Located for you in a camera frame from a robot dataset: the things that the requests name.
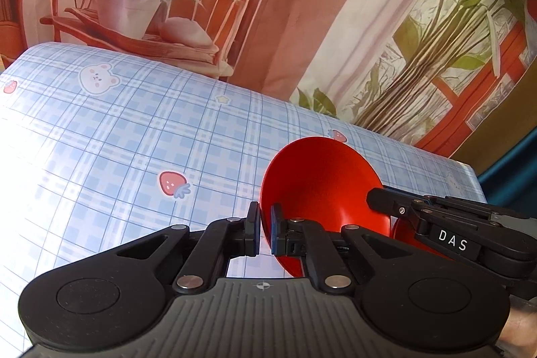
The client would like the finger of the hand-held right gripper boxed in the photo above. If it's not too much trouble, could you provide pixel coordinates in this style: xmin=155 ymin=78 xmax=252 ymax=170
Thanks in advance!
xmin=367 ymin=187 xmax=480 ymax=263
xmin=423 ymin=194 xmax=505 ymax=234

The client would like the blue plaid tablecloth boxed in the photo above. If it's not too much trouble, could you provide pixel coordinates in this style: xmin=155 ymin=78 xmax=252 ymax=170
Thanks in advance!
xmin=0 ymin=41 xmax=488 ymax=355

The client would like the large red bowl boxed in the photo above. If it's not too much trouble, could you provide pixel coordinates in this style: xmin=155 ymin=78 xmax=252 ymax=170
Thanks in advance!
xmin=259 ymin=137 xmax=393 ymax=279

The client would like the blue curtain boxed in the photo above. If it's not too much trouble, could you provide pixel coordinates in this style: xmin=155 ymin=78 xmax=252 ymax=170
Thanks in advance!
xmin=476 ymin=127 xmax=537 ymax=212

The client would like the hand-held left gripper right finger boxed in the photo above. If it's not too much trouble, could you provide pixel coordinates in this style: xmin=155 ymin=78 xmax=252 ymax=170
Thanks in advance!
xmin=271 ymin=203 xmax=393 ymax=294

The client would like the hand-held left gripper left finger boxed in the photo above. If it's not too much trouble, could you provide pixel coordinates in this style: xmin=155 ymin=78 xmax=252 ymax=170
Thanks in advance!
xmin=115 ymin=201 xmax=261 ymax=294

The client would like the printed room scene backdrop cloth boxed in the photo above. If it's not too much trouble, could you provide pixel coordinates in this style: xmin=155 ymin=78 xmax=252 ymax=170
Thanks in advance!
xmin=0 ymin=0 xmax=537 ymax=171

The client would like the small red bowl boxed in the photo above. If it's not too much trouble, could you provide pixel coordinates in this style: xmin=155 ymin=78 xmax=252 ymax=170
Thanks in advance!
xmin=390 ymin=215 xmax=456 ymax=259

